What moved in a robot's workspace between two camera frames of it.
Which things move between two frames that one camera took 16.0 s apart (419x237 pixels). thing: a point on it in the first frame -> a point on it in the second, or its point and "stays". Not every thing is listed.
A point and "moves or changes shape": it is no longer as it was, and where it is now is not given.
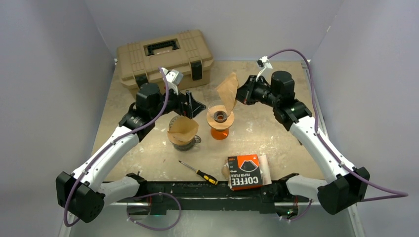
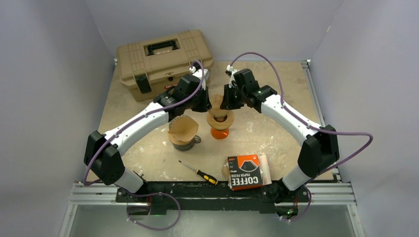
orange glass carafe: (219, 135) stays
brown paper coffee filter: (183, 131) stays
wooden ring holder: (220, 126) stays
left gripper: (192, 107) -> (205, 104)
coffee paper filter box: (245, 172) stays
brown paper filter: (228, 89) moves or changes shape
